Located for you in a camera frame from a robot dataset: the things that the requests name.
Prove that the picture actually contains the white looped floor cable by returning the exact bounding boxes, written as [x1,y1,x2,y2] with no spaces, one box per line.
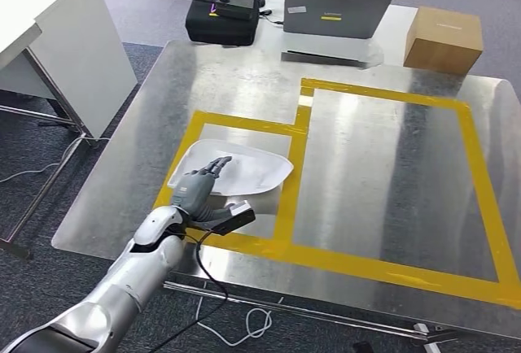
[195,294,273,348]

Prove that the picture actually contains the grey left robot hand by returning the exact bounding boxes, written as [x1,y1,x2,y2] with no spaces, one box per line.
[171,155,242,229]

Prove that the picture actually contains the brown cardboard box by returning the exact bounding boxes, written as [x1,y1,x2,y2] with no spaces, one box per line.
[402,5,484,76]

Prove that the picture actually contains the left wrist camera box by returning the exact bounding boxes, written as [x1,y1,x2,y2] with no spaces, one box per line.
[191,199,256,237]

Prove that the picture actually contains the grey laptop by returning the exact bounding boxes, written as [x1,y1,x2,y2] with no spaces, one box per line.
[281,0,396,68]

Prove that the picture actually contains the black camera cable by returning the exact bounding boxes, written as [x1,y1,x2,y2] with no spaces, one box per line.
[146,229,230,353]

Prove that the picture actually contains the white curved plastic part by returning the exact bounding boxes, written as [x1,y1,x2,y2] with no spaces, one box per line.
[167,139,295,198]

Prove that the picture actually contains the white desk with metal frame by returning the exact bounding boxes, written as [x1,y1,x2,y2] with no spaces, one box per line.
[0,0,138,261]

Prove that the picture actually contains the stainless steel workbench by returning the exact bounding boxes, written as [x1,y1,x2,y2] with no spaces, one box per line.
[51,39,521,353]

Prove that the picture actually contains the black carry case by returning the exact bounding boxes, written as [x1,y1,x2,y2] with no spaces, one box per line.
[185,0,261,48]

